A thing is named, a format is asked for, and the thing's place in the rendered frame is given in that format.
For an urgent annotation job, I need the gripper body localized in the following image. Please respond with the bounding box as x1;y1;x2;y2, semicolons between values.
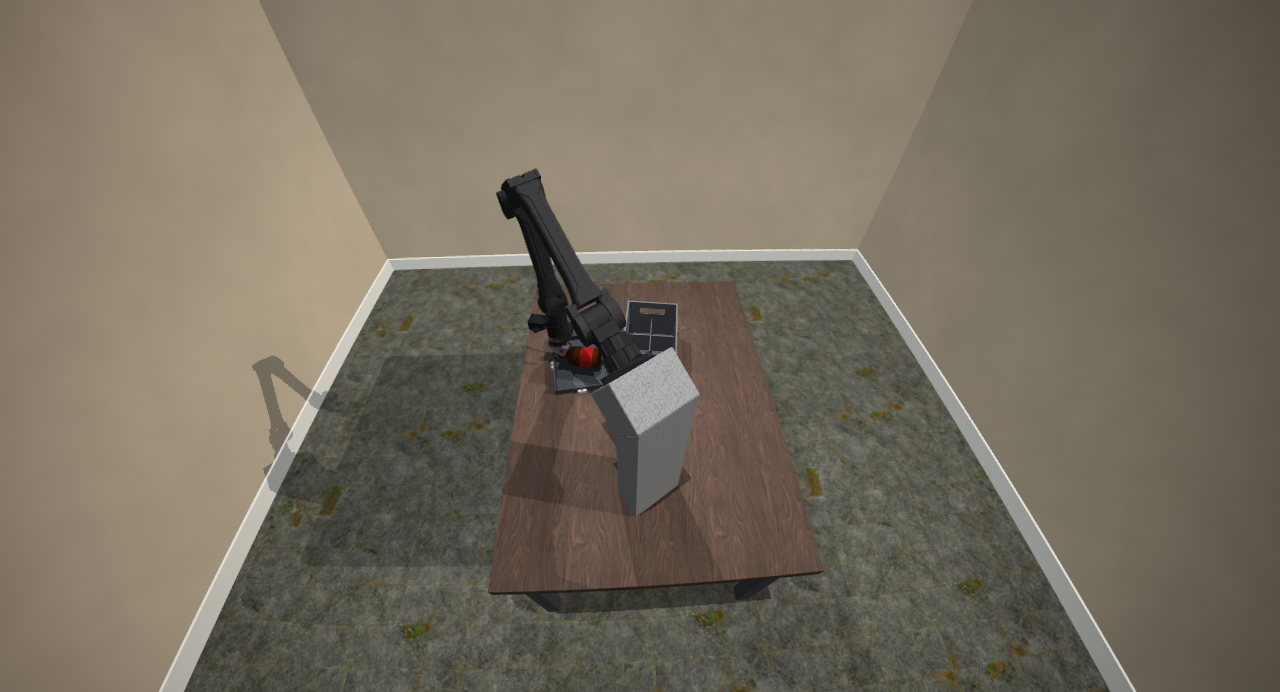
548;320;573;348

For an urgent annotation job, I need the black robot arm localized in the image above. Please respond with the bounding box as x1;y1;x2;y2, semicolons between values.
497;168;653;386

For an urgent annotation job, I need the brown glass bottle with red label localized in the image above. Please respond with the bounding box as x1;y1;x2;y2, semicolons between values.
558;345;602;368

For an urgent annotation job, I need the dark grey divided crate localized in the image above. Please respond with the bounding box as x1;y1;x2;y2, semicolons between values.
625;301;678;357

